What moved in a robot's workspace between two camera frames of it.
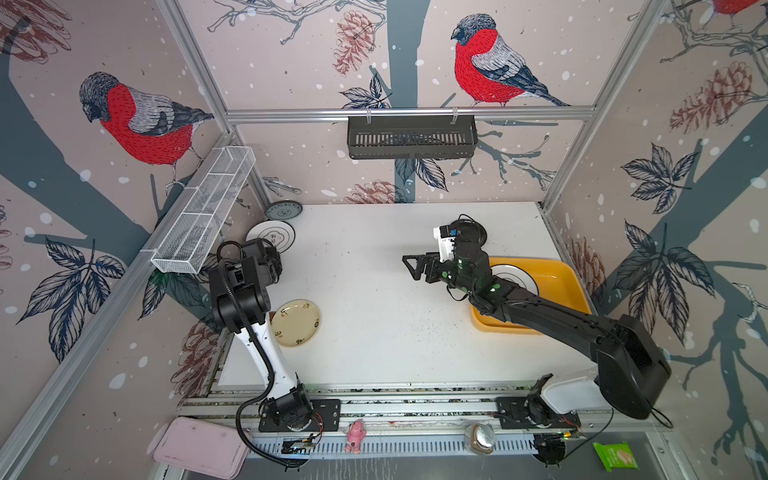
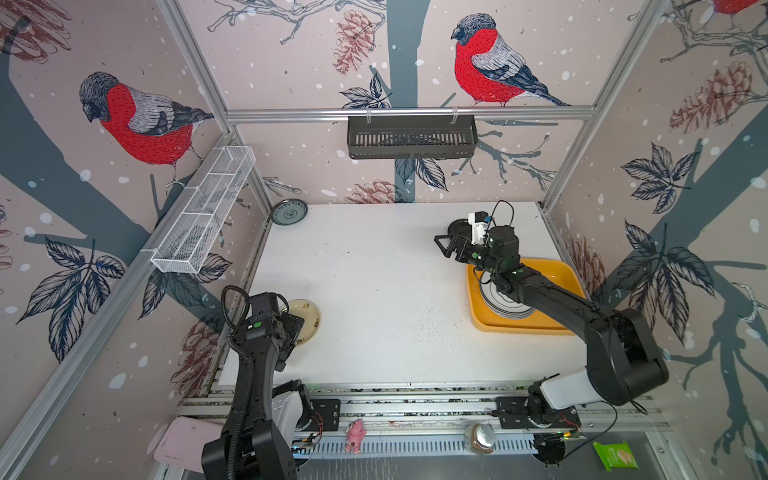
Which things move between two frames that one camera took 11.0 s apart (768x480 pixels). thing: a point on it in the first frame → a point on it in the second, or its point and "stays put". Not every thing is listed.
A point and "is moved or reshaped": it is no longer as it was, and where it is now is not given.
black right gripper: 433,259 → 457,245
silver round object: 481,437 stays put
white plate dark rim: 279,233 is moved or reshaped
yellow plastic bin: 555,281 stays put
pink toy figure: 355,434 stays put
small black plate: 471,232 stays put
